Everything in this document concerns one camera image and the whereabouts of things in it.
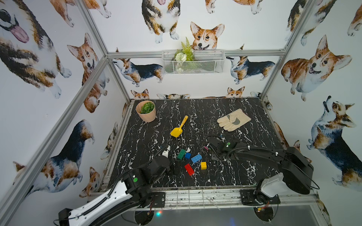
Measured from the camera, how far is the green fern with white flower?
0.81m

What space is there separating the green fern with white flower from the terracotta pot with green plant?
1.07 ft

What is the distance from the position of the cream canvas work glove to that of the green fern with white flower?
1.53 feet
